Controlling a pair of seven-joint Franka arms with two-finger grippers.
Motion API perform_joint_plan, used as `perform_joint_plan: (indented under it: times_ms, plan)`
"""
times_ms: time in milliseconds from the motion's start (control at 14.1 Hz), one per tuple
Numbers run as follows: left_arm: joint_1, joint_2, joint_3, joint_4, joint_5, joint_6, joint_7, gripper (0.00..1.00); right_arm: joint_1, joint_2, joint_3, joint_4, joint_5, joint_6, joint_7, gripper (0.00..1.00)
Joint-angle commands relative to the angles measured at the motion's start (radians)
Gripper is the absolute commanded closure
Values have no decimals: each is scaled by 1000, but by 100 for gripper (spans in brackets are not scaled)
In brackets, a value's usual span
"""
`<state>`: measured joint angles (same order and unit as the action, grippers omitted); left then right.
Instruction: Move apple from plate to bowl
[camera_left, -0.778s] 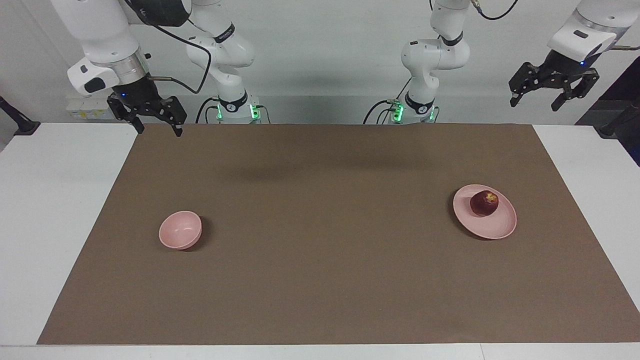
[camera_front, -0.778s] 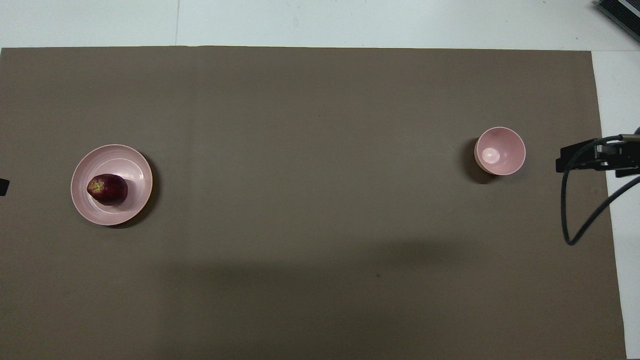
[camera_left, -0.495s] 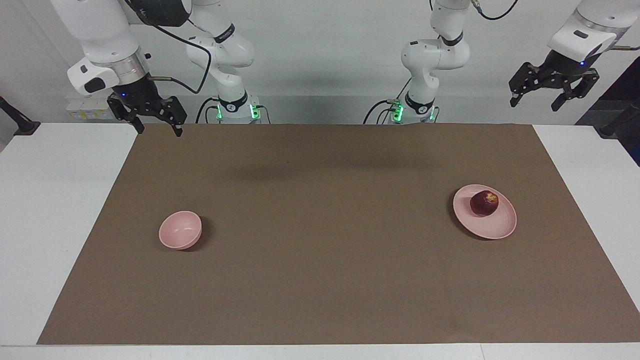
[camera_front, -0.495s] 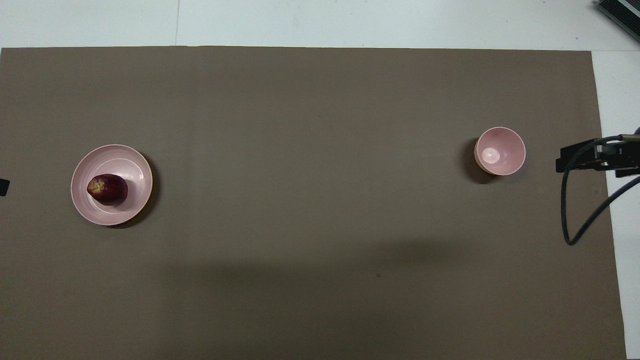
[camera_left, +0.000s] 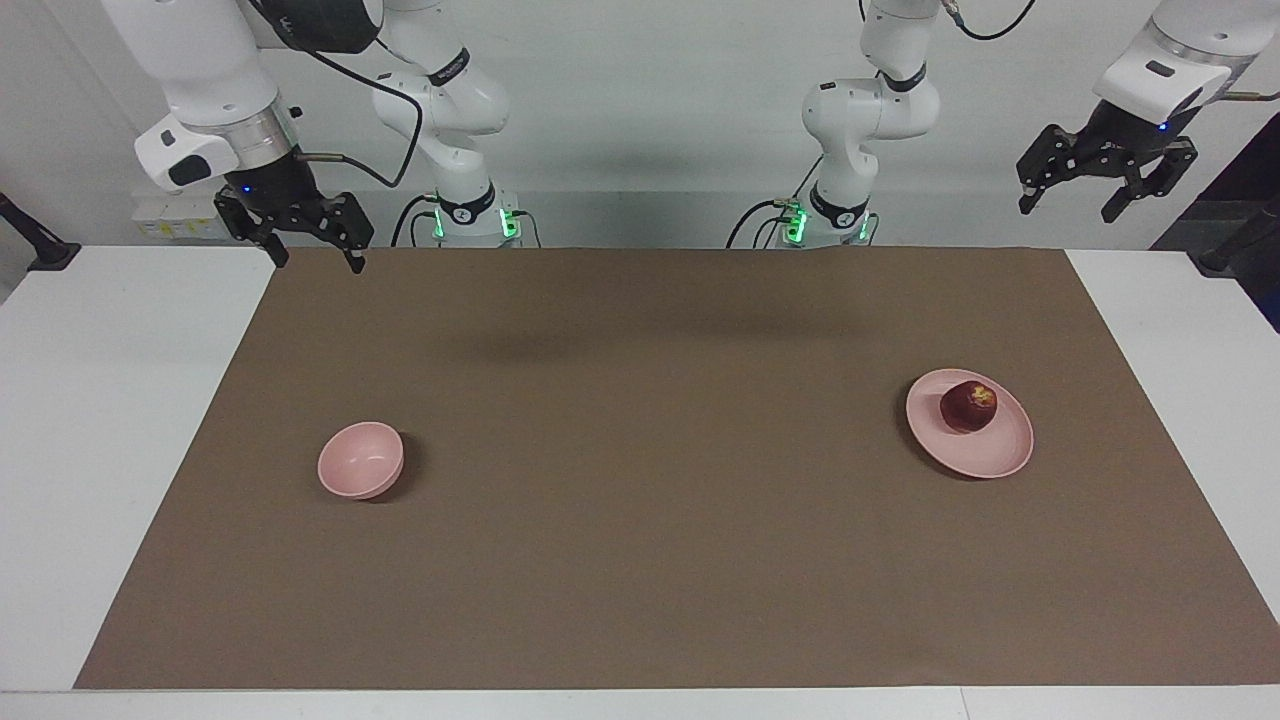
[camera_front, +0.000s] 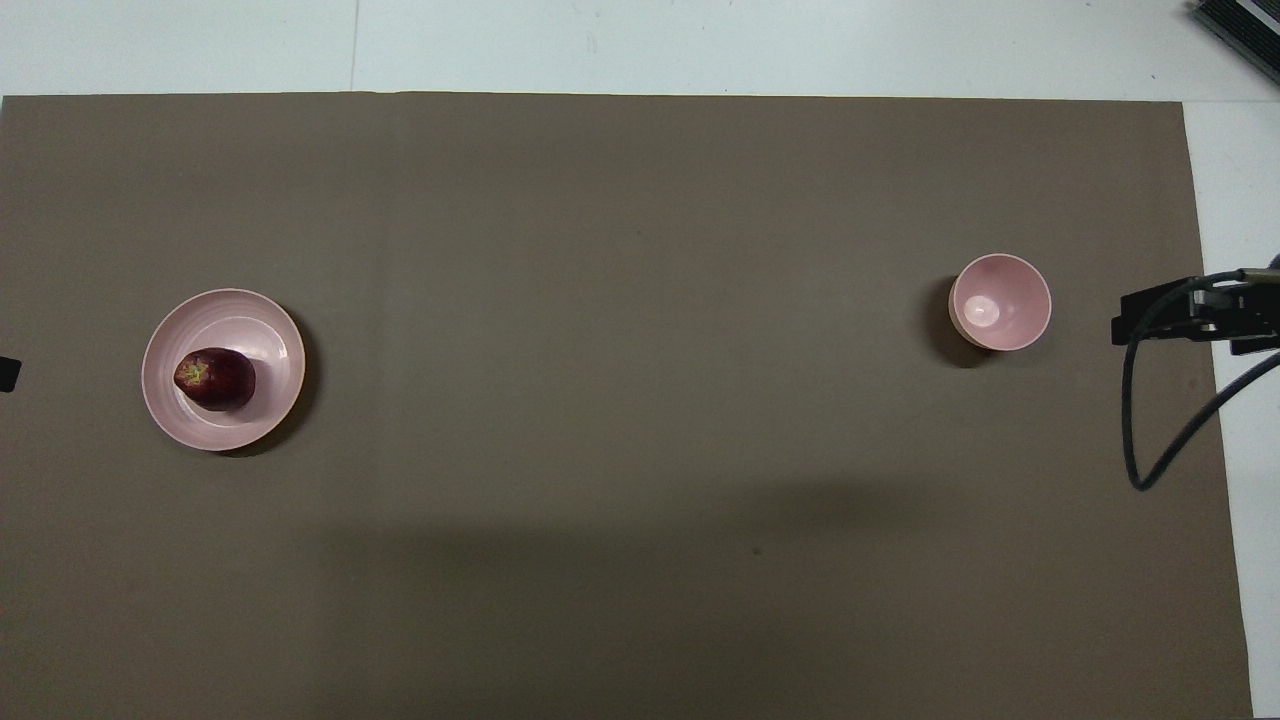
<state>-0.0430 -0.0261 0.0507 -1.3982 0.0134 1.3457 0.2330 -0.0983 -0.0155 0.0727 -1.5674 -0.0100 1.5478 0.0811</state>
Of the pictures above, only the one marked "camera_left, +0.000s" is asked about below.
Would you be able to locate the brown table mat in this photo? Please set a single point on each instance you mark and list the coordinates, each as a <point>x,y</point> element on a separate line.
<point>640,520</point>

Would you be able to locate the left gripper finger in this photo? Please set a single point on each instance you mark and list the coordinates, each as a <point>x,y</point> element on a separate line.
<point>1160,170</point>
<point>1050,160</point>

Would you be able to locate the pink bowl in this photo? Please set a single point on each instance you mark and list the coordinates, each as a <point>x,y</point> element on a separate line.
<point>358,462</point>

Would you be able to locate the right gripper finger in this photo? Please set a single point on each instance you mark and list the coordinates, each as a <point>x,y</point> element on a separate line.
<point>345,225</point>
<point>245,222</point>

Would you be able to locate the black stand foot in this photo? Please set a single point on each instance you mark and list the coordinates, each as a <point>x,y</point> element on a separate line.
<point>1235,250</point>
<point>45,250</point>

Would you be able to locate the pink plate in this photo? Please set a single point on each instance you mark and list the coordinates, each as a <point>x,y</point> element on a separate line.
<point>990,450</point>

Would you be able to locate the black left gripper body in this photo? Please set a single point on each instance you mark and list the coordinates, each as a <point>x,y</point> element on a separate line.
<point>1130,140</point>

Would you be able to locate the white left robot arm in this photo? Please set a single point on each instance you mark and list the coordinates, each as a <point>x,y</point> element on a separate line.
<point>870,120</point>

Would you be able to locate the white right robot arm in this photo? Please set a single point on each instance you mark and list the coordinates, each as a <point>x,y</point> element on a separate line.
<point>200,60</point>

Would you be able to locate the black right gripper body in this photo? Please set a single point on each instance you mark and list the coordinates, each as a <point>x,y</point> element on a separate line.
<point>275,190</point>

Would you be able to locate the dark red apple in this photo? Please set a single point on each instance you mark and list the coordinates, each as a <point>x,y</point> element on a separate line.
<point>968,405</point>

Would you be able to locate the white wall power strip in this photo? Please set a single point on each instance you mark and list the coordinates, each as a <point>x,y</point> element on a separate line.
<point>165,220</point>

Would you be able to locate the dark panel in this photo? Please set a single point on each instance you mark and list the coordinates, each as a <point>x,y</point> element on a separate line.
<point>1250,190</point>

